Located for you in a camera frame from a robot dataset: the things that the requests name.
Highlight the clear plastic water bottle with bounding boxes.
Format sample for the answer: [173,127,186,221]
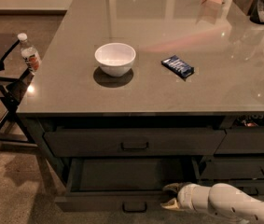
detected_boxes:
[18,33,41,73]

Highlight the blue snack bar wrapper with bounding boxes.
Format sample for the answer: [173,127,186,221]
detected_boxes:
[161,55,194,78]

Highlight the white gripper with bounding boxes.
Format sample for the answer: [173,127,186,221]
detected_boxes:
[160,182,206,212]

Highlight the dark counter cabinet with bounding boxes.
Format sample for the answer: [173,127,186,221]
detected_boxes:
[15,0,264,213]

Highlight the dark folding chair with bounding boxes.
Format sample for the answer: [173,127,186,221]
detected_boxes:
[0,33,35,144]

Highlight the white ceramic bowl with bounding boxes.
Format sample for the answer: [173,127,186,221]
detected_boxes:
[94,43,136,77]

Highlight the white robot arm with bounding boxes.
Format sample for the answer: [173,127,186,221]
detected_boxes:
[161,183,264,224]

